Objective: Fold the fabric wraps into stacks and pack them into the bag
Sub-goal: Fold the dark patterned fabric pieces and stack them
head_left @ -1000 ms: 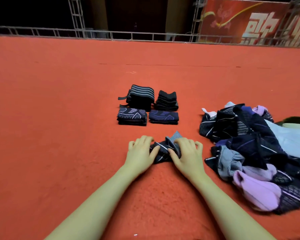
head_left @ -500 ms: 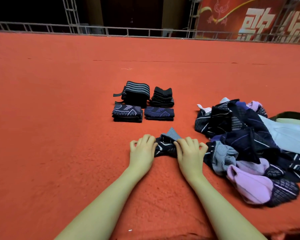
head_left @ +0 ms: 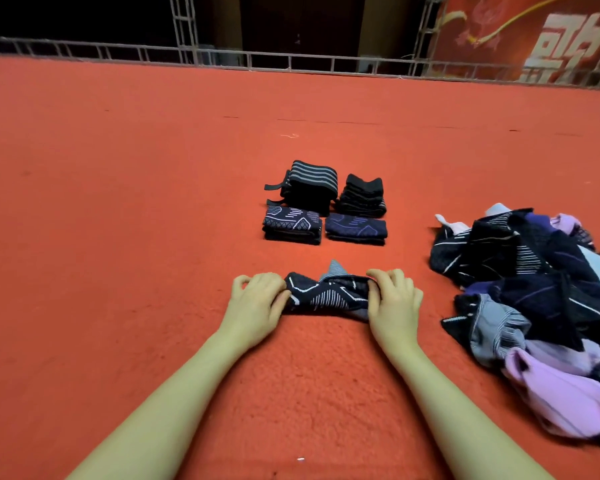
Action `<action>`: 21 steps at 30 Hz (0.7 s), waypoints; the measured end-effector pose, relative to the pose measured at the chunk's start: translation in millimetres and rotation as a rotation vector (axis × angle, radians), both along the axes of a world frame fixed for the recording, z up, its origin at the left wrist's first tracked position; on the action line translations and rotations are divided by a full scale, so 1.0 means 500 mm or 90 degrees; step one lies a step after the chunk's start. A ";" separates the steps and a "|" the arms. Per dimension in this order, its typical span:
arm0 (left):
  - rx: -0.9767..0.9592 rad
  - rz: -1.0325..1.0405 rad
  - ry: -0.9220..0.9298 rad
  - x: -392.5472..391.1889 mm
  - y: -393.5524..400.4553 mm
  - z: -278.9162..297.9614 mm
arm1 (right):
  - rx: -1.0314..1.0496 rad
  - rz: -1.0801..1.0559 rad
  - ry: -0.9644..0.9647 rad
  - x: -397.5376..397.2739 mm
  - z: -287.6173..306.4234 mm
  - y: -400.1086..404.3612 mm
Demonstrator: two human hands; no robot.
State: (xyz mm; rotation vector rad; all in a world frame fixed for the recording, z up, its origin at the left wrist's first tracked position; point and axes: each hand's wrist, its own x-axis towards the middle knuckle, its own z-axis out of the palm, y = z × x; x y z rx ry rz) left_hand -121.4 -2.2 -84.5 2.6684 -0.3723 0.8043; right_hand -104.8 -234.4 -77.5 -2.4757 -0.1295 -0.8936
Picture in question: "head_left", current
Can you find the single navy white-patterned sock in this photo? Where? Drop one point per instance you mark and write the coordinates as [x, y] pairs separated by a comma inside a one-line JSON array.
[[293, 236], [292, 217]]

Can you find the single plain navy sock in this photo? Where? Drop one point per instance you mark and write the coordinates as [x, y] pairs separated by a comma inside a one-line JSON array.
[[355, 228]]

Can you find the person's left hand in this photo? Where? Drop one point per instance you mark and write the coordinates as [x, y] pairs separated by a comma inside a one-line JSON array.
[[252, 313]]

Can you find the single black grey-heeled sock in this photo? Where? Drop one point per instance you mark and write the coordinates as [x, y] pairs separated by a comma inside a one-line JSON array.
[[325, 295]]

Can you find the person's left forearm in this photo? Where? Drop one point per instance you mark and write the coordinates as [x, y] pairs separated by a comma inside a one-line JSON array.
[[155, 420]]

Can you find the heap of dark patterned socks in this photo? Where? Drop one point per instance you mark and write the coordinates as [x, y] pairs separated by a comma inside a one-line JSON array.
[[530, 285]]

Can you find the person's right hand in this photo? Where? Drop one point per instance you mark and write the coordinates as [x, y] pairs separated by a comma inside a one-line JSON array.
[[395, 310]]

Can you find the person's right forearm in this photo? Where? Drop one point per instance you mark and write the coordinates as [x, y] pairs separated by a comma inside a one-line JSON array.
[[470, 420]]

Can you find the grey metal railing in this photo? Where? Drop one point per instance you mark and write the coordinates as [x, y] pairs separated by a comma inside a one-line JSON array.
[[80, 50]]

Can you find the grey metal truss tower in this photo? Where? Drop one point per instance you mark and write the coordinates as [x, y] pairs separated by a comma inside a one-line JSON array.
[[185, 30], [426, 35]]

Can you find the dark brown door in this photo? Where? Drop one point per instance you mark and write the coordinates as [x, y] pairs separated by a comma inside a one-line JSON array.
[[300, 25]]

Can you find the red banner with white print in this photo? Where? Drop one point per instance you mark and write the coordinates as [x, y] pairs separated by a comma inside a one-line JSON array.
[[480, 35]]

